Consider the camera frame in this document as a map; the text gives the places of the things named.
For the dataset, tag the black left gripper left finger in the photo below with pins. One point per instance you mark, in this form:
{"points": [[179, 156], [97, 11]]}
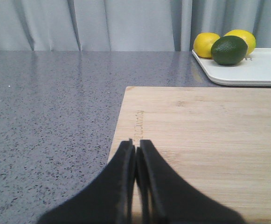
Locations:
{"points": [[107, 199]]}

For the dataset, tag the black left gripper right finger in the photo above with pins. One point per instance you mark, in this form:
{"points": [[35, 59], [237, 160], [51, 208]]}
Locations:
{"points": [[167, 198]]}

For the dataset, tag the white bear print tray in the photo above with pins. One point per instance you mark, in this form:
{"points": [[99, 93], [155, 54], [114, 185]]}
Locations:
{"points": [[255, 70]]}

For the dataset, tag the wooden cutting board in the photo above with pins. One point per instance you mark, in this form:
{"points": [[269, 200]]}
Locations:
{"points": [[217, 138]]}

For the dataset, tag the left yellow lemon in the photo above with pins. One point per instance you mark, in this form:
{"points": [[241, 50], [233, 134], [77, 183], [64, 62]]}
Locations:
{"points": [[203, 44]]}

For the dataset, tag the yellow lemon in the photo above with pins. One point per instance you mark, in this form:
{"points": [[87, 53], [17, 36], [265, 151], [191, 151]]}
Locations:
{"points": [[247, 36], [203, 44]]}

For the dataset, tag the green lime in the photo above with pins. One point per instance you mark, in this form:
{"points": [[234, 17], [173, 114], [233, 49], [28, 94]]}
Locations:
{"points": [[229, 50]]}

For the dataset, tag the right yellow lemon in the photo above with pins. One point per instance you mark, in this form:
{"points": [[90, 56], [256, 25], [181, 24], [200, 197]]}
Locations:
{"points": [[247, 36]]}

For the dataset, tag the grey curtain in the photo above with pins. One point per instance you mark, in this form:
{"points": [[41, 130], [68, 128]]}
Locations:
{"points": [[126, 25]]}

